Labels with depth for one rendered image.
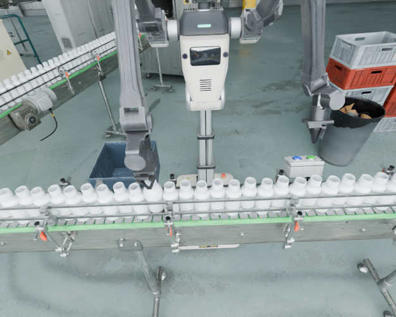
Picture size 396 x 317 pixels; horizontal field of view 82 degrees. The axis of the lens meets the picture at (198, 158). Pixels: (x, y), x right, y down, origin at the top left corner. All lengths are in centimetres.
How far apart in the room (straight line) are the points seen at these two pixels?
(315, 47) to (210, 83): 54
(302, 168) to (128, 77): 76
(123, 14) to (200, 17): 59
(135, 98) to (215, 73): 64
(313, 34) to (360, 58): 208
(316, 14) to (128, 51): 53
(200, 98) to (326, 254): 157
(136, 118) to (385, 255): 216
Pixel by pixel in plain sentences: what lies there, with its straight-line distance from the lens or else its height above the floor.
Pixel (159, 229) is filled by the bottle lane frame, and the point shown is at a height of 97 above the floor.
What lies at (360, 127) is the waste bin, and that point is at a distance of 264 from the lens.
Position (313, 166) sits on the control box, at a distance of 107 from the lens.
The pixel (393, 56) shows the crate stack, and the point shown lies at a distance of 315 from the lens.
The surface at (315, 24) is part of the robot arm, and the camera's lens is 84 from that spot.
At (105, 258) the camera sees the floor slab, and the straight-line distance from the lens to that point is 212.
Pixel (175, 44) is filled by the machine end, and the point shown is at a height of 66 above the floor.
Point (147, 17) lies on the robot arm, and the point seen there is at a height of 161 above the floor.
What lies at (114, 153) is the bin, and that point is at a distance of 153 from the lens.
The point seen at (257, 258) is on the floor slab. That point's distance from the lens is 199.
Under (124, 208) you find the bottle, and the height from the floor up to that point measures 107.
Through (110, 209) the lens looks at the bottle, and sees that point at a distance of 94.
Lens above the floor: 177
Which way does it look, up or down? 41 degrees down
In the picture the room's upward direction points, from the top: 2 degrees counter-clockwise
